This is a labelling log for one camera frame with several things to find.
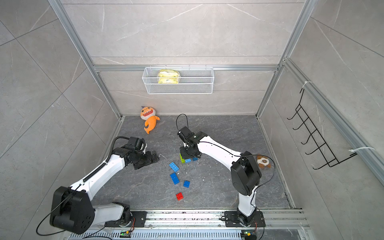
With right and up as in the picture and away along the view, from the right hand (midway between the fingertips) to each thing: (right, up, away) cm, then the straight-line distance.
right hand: (186, 155), depth 86 cm
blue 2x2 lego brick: (0, -16, -2) cm, 16 cm away
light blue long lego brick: (+1, -3, -3) cm, 4 cm away
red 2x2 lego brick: (-3, -21, -6) cm, 23 cm away
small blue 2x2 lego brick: (+5, -4, +8) cm, 10 cm away
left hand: (-19, -2, 0) cm, 19 cm away
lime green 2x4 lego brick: (-2, -4, +4) cm, 6 cm away
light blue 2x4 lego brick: (-8, -8, +5) cm, 12 cm away
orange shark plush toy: (-31, +26, +25) cm, 47 cm away
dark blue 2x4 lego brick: (-7, -14, 0) cm, 15 cm away
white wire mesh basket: (+3, +48, +15) cm, 51 cm away
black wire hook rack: (+61, +12, -17) cm, 65 cm away
